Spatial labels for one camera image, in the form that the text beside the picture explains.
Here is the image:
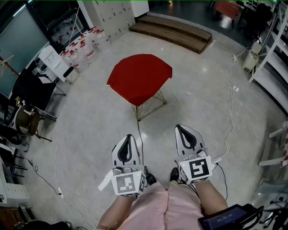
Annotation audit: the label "red white checkered cloth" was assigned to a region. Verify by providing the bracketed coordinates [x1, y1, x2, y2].
[279, 129, 288, 168]

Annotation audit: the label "black swivel chair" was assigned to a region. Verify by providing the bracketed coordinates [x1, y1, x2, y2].
[247, 3, 274, 44]

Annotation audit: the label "wooden coat rack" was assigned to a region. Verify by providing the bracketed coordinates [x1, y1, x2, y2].
[0, 55, 20, 77]

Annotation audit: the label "reddish cloth covered table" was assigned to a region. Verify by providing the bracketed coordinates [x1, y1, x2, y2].
[215, 0, 239, 21]

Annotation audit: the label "wooden step platform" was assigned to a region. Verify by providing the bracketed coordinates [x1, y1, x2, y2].
[128, 15, 213, 55]

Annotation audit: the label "white flat strip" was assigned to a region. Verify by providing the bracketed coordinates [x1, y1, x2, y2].
[98, 172, 113, 191]

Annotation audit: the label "cluster of clear water jugs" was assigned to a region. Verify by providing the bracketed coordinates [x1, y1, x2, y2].
[60, 27, 113, 74]

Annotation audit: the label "white drawer cabinet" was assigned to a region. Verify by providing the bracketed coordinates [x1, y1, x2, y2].
[0, 157, 31, 207]

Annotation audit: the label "person's right forearm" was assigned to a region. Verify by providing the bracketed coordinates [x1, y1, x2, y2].
[191, 179, 228, 216]

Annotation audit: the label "black floor cable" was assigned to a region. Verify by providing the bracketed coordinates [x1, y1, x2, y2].
[137, 120, 144, 167]
[21, 154, 63, 195]

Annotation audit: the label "white metal frame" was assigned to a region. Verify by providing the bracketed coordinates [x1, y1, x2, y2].
[258, 128, 288, 167]

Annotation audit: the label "person's pink shirt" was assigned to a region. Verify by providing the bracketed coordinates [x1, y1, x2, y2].
[98, 181, 204, 230]

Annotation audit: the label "person's black shoe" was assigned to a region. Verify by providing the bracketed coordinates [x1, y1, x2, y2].
[170, 167, 180, 183]
[145, 166, 158, 186]

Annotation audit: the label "black framed window wall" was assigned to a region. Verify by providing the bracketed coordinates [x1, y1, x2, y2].
[0, 0, 90, 99]

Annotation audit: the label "black oval back chair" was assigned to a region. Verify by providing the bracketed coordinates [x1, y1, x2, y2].
[0, 127, 23, 146]

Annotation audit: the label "round white wire-leg table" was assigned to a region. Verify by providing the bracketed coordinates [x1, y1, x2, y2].
[131, 88, 167, 121]

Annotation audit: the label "grey locker cabinet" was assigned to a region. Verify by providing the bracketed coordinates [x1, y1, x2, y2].
[91, 0, 136, 43]

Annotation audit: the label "brown wooden cabinet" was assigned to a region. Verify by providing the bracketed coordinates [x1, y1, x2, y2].
[0, 206, 23, 230]

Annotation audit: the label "person's left forearm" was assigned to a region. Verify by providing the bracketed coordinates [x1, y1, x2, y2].
[98, 195, 141, 230]

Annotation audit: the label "white water dispenser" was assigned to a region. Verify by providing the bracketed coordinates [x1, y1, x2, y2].
[37, 44, 70, 83]

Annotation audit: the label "black screen device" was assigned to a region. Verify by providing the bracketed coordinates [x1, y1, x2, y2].
[198, 203, 264, 230]

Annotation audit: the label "red tablecloth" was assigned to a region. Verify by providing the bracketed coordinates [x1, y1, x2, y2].
[106, 53, 173, 107]

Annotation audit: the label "person's black right shoe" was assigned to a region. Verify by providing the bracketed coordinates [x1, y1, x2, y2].
[170, 167, 180, 183]

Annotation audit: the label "white shelving rack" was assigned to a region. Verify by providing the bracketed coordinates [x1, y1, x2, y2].
[248, 0, 288, 108]

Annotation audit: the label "black mesh office chair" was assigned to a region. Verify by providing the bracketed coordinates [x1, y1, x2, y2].
[12, 68, 67, 122]

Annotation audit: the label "person's black left shoe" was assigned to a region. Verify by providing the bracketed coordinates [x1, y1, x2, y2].
[145, 166, 158, 186]

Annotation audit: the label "person's khaki trousers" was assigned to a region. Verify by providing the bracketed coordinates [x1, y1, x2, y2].
[168, 179, 189, 191]

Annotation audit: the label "beige pedal bin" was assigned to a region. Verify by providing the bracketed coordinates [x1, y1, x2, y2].
[242, 41, 261, 73]

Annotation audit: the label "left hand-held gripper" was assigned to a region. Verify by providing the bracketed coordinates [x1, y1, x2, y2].
[111, 134, 147, 198]

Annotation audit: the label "small white waste bin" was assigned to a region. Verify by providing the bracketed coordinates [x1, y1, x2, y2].
[63, 66, 80, 84]

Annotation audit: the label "white floor cable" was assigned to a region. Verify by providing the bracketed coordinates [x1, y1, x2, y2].
[212, 41, 252, 159]
[54, 124, 99, 229]

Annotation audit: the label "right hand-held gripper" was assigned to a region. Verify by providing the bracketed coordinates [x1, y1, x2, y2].
[175, 124, 214, 186]

